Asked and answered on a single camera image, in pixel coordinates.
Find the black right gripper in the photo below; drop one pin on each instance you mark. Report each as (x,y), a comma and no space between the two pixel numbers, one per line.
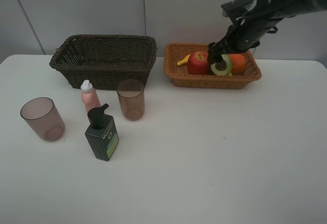
(241,38)

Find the halved avocado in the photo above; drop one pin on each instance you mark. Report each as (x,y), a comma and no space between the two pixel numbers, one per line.
(222,68)

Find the red apple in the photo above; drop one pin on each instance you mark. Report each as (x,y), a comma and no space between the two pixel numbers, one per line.
(198,64)

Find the orange tangerine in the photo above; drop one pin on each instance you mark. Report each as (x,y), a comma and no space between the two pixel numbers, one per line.
(238,63)

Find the yellow banana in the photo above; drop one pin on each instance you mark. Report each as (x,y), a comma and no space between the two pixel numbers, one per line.
(184,60)

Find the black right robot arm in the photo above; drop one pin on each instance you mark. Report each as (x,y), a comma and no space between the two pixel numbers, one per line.
(278,9)

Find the light brown wicker basket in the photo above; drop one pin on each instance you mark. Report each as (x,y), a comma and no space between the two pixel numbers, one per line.
(179,76)

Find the right translucent brown cup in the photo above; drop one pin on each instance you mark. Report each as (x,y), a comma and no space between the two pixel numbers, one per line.
(131,98)

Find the dark brown wicker basket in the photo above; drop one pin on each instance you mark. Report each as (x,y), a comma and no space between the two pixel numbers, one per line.
(105,60)

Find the pink bottle white cap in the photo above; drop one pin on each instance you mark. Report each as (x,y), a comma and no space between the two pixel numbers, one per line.
(89,96)

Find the dark green pump bottle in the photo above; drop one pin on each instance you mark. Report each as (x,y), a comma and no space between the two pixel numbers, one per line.
(102,134)

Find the left translucent pink cup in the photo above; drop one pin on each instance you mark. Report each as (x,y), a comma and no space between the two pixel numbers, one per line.
(43,117)

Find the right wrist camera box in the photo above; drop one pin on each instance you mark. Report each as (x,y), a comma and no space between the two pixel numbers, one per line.
(236,8)

